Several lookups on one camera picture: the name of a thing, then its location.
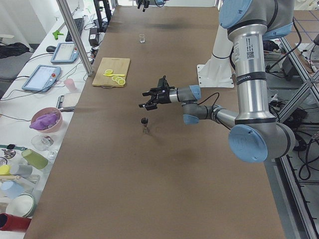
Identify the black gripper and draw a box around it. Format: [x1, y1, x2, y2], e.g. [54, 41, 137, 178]
[139, 87, 178, 110]

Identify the steel double jigger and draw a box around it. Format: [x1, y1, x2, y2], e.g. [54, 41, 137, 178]
[141, 117, 149, 134]

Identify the small clear glass cup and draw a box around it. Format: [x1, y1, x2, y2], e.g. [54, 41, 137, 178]
[139, 34, 146, 44]

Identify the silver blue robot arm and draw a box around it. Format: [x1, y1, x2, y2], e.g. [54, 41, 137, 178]
[142, 0, 296, 163]
[136, 0, 166, 12]

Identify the pink plastic cup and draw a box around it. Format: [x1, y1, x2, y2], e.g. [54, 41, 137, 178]
[64, 78, 77, 92]

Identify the green tall cup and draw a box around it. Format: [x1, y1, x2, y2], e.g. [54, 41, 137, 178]
[21, 149, 48, 170]

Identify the grey cup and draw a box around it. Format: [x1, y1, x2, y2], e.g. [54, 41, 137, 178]
[9, 164, 33, 178]

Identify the yellow cup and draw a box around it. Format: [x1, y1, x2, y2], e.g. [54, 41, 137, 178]
[0, 164, 11, 176]

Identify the light blue cup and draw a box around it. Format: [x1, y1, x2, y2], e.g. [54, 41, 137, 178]
[0, 181, 24, 199]

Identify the yellow plastic knife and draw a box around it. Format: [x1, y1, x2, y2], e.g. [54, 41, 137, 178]
[103, 74, 126, 77]

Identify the wooden cutting board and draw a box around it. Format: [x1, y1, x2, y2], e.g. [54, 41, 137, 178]
[92, 57, 131, 88]

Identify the black power brick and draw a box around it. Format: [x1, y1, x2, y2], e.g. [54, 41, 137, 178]
[89, 28, 99, 46]

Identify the black keyboard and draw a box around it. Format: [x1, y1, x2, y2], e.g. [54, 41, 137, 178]
[65, 17, 85, 42]

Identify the green plastic clamp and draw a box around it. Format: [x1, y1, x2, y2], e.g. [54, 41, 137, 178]
[52, 30, 64, 40]

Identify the far teach pendant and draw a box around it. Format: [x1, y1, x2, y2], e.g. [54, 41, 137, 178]
[50, 42, 79, 64]

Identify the teach pendant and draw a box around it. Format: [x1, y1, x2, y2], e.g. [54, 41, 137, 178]
[22, 65, 61, 93]
[50, 42, 79, 64]

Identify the black computer mouse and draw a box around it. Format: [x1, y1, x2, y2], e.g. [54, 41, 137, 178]
[46, 46, 56, 53]

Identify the pink bowl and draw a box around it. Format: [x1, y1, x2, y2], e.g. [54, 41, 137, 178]
[29, 107, 63, 133]

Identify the purple cloth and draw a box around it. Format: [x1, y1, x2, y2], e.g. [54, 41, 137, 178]
[29, 113, 60, 130]

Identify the near teach pendant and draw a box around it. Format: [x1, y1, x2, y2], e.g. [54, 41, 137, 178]
[22, 65, 61, 93]

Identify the clear wine glass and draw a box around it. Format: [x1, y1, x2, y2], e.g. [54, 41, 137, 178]
[31, 135, 58, 160]

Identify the wooden mug tree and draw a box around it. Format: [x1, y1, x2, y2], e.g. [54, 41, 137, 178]
[0, 175, 39, 187]

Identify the green wristwatch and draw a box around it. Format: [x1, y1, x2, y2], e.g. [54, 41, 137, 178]
[0, 144, 27, 151]

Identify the white bowl green rim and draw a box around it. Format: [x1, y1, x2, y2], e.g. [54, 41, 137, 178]
[5, 194, 36, 218]

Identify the red thermos bottle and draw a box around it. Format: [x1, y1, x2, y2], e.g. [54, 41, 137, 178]
[0, 213, 31, 232]

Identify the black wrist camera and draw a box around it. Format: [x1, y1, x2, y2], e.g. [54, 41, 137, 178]
[158, 75, 175, 90]

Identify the white camera pole base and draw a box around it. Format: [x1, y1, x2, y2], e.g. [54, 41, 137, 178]
[197, 26, 234, 88]

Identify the aluminium frame post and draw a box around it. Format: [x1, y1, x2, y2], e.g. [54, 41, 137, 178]
[57, 0, 93, 76]

